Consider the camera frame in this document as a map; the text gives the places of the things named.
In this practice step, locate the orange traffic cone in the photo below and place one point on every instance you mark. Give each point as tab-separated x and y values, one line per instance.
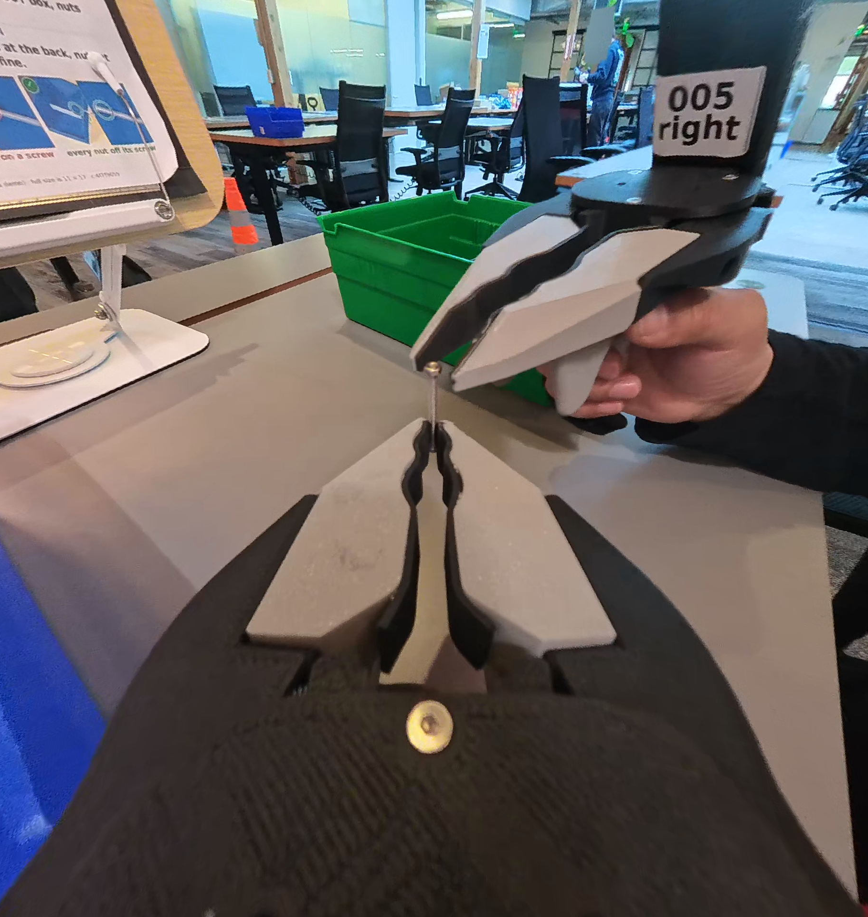
242	222

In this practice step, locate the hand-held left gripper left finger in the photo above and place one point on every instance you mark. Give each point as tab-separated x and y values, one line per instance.
326	566

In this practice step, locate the wood-topped office table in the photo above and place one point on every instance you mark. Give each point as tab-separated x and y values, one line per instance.
298	136

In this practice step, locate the person's office chair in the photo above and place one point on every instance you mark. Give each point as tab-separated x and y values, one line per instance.
860	530

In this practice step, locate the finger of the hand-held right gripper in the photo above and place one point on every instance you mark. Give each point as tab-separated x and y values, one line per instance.
498	258
563	315

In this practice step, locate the small blue bin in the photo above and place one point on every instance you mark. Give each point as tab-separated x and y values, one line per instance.
275	122

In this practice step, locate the white and wooden document stand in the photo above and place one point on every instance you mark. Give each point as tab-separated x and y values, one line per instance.
147	344

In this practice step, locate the large blue plastic bin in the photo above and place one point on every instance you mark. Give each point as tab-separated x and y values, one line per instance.
26	716

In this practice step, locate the person's right forearm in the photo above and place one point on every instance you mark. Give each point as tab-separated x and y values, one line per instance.
821	415

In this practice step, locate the black office chair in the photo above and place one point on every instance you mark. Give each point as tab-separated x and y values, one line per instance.
445	143
541	129
359	143
235	99

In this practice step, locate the green plastic bin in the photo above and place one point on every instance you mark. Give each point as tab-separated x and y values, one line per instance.
384	279

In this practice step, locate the person's lap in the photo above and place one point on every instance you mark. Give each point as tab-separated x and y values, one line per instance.
867	752

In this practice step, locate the wood-edged office table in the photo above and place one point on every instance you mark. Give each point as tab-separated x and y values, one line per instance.
606	168

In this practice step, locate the thin metal screw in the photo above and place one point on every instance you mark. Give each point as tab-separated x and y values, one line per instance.
432	408

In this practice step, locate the black backing board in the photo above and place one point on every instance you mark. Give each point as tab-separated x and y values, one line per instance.
169	129

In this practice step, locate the person's right hand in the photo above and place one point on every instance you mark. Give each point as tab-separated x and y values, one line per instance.
699	351

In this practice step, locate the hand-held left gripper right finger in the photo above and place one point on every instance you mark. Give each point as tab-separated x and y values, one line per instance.
527	566

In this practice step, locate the grey desk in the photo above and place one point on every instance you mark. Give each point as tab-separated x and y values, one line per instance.
190	465

